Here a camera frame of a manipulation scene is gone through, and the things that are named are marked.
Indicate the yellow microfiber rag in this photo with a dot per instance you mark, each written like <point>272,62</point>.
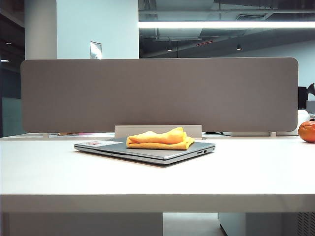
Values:
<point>160,141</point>

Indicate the silver closed laptop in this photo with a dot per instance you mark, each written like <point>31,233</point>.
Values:
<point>110,150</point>

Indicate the grey fabric desk divider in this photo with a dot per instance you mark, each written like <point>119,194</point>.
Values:
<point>160,93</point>

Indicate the pink printed papers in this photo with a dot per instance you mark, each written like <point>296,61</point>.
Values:
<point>73,133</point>

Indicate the red ceiling sign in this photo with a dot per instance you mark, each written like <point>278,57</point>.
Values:
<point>204,43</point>

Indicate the long ceiling light strip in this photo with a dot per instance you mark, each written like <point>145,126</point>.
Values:
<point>221,24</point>

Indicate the white desk support panel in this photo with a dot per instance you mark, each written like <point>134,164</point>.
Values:
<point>81,225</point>

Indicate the white rounded device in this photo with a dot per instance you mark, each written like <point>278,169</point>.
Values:
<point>304,115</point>

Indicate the orange fruit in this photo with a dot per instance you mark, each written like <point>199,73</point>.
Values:
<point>307,131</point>

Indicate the silver wall plaque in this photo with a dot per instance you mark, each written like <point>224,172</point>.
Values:
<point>96,50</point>

